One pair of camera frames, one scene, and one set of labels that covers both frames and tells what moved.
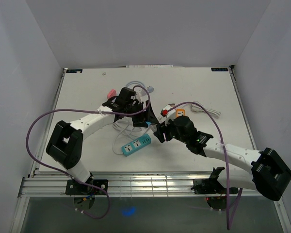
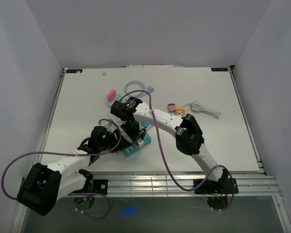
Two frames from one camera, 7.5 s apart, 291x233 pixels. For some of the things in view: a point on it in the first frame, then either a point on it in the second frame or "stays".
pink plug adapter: x=112 y=92 stays
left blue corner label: x=74 y=71 stays
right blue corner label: x=219 y=69 stays
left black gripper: x=141 y=120 → x=123 y=143
